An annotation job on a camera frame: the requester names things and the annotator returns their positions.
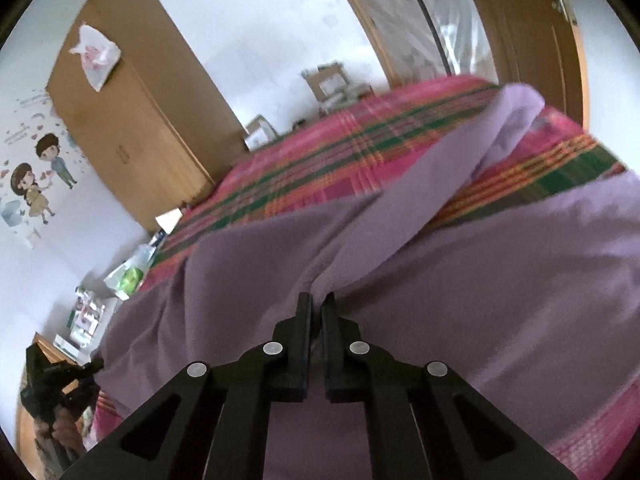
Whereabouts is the plaid bed blanket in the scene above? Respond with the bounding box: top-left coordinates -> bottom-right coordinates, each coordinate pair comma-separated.
90,74 -> 640,471

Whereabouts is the person's left hand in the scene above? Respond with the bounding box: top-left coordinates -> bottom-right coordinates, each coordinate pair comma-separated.
35,402 -> 83,461

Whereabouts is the clear plastic door curtain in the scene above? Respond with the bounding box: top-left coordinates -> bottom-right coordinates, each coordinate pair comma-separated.
350,0 -> 501,83

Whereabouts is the white plastic bag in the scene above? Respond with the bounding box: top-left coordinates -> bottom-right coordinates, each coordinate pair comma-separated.
67,24 -> 122,93

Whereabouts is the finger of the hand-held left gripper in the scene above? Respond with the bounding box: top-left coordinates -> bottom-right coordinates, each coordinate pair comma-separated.
72,355 -> 106,391

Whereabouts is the cartoon wall sticker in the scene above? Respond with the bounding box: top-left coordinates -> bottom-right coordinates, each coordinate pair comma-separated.
0,87 -> 81,251

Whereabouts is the clear plastic organizer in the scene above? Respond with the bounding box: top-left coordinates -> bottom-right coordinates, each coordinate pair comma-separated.
67,285 -> 108,348

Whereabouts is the white carton box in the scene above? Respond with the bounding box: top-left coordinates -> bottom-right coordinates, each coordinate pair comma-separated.
244,115 -> 280,151

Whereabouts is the wooden door frame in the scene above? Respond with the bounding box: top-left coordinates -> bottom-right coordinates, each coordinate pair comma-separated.
320,0 -> 406,92

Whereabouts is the wooden door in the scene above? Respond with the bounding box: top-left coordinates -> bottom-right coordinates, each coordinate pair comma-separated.
452,0 -> 588,133

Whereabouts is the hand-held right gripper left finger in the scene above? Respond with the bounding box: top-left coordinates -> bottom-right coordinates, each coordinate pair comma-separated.
60,291 -> 315,480

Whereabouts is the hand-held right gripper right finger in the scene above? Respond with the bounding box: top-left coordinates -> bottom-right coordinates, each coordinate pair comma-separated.
320,291 -> 578,480

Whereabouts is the brown cardboard box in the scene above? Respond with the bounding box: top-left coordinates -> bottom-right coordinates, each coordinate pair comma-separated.
300,62 -> 351,103

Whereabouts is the green tissue packet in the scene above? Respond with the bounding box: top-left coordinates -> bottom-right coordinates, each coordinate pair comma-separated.
117,265 -> 146,296

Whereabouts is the purple fleece garment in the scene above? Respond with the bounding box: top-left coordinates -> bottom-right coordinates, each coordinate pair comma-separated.
92,82 -> 640,480

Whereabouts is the wooden wardrobe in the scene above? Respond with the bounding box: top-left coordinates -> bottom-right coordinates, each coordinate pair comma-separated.
45,0 -> 251,235

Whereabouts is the white paper sheet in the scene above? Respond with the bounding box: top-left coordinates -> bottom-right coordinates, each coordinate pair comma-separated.
155,208 -> 182,235

